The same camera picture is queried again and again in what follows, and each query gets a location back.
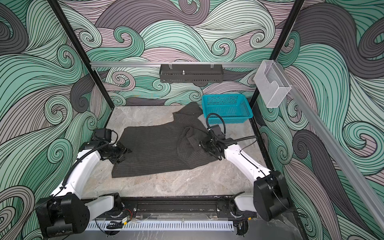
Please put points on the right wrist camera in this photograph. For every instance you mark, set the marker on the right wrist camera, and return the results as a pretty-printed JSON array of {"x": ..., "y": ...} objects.
[{"x": 217, "y": 132}]

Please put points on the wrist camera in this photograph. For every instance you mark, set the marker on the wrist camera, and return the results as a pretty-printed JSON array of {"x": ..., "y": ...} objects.
[
  {"x": 217, "y": 132},
  {"x": 103, "y": 135}
]

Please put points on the clear plastic wall bin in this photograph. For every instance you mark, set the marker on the clear plastic wall bin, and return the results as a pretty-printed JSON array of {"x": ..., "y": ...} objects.
[{"x": 272, "y": 83}]

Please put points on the aluminium right wall rail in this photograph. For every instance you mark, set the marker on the aluminium right wall rail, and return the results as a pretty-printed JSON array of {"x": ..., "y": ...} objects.
[{"x": 365, "y": 191}]

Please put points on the left black frame post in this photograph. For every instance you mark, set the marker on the left black frame post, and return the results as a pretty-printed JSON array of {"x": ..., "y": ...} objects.
[{"x": 55, "y": 6}]

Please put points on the black perforated wall tray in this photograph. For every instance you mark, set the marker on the black perforated wall tray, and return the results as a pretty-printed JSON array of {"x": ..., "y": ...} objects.
[{"x": 194, "y": 73}]

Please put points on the aluminium back wall rail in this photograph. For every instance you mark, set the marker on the aluminium back wall rail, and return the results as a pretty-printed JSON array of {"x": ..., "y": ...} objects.
[{"x": 137, "y": 64}]

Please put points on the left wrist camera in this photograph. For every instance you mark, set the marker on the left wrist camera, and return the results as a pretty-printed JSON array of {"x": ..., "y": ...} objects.
[{"x": 103, "y": 135}]

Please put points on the teal plastic basket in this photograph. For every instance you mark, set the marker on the teal plastic basket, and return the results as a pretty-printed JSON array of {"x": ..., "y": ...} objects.
[{"x": 232, "y": 108}]

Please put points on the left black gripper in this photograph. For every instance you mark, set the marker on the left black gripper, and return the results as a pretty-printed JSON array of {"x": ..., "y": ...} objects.
[{"x": 124, "y": 151}]

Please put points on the aluminium wall rail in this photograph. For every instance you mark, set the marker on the aluminium wall rail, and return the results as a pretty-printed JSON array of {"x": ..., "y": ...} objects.
[
  {"x": 137, "y": 64},
  {"x": 365, "y": 191}
]

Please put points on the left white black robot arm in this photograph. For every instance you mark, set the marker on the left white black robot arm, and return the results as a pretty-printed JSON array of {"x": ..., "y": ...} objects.
[{"x": 65, "y": 212}]

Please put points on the black frame post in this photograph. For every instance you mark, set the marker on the black frame post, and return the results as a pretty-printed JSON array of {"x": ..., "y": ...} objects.
[
  {"x": 55, "y": 6},
  {"x": 281, "y": 41}
]

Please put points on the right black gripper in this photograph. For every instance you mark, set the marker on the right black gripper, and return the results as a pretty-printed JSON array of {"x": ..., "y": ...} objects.
[{"x": 203, "y": 144}]

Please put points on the right black frame post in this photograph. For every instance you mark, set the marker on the right black frame post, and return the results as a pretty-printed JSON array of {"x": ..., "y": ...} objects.
[{"x": 281, "y": 41}]

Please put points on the dark pinstriped long sleeve shirt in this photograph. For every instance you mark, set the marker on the dark pinstriped long sleeve shirt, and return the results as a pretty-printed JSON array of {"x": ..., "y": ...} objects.
[{"x": 165, "y": 148}]

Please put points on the white slotted cable duct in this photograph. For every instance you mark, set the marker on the white slotted cable duct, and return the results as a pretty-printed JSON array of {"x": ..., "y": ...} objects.
[{"x": 178, "y": 226}]

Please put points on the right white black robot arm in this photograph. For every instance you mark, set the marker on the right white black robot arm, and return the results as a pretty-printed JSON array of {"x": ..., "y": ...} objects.
[{"x": 270, "y": 196}]

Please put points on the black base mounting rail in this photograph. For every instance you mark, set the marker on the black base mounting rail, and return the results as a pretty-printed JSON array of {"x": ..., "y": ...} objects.
[{"x": 221, "y": 206}]

